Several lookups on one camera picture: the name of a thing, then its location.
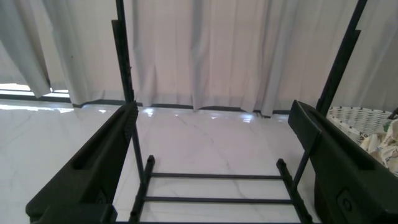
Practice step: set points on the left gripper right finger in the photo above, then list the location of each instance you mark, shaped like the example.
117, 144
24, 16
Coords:
351, 174

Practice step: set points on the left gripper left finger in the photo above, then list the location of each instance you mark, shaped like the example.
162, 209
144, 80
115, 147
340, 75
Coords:
84, 180

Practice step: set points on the white laundry basket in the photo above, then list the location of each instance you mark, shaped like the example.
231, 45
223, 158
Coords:
351, 121

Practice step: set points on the black clothes rack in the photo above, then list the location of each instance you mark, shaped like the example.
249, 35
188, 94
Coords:
122, 46

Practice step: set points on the cream printed garment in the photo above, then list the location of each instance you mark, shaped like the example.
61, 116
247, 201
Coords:
382, 146

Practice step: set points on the window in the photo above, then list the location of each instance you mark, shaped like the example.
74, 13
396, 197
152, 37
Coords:
18, 87

